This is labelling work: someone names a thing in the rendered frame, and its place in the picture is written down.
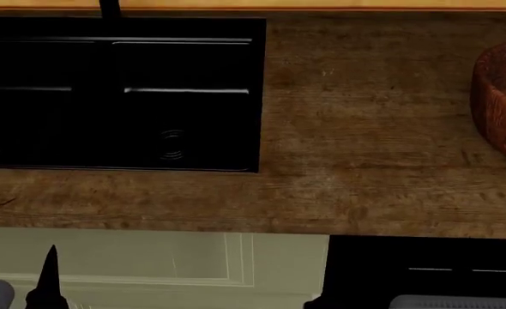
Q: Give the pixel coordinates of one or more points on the pale green cabinet door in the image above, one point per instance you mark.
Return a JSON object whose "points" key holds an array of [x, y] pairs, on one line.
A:
{"points": [[150, 257]]}

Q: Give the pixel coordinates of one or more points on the reddish brown wooden bowl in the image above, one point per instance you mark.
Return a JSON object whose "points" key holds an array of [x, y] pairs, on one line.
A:
{"points": [[502, 122]]}

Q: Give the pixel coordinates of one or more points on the black dishwasher front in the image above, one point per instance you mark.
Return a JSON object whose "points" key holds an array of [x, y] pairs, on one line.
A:
{"points": [[429, 254]]}

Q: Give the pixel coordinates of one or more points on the black sink faucet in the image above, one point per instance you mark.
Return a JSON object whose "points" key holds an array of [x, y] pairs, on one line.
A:
{"points": [[110, 9]]}

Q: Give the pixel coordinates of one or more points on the black double kitchen sink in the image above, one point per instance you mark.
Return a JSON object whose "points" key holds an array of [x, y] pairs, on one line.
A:
{"points": [[184, 116]]}

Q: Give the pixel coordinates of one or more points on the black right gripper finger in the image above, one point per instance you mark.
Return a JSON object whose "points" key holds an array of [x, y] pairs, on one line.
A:
{"points": [[315, 304]]}

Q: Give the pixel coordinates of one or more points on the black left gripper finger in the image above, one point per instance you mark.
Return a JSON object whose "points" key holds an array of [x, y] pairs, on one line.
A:
{"points": [[49, 273]]}

